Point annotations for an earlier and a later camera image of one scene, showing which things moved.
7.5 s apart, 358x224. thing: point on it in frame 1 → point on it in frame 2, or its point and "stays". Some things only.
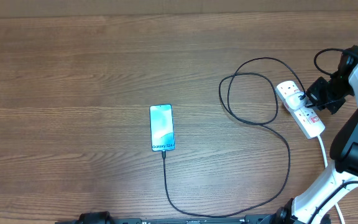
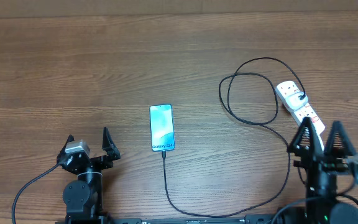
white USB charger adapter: [294, 101] stays
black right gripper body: [329, 94] → [319, 184]
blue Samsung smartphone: [162, 127] stays
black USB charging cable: [263, 124] stays
